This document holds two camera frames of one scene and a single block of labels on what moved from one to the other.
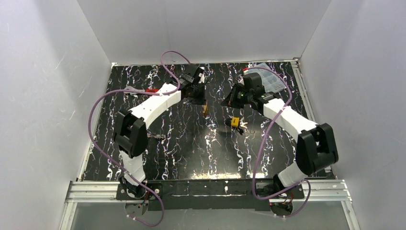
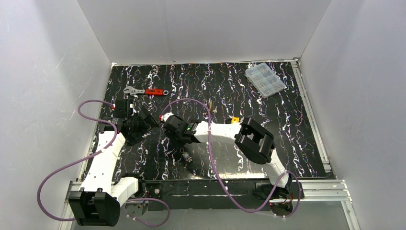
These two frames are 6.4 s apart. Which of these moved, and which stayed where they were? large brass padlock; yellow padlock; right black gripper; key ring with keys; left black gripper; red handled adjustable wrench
Moved: right black gripper; left black gripper; large brass padlock; key ring with keys
Stayed: red handled adjustable wrench; yellow padlock
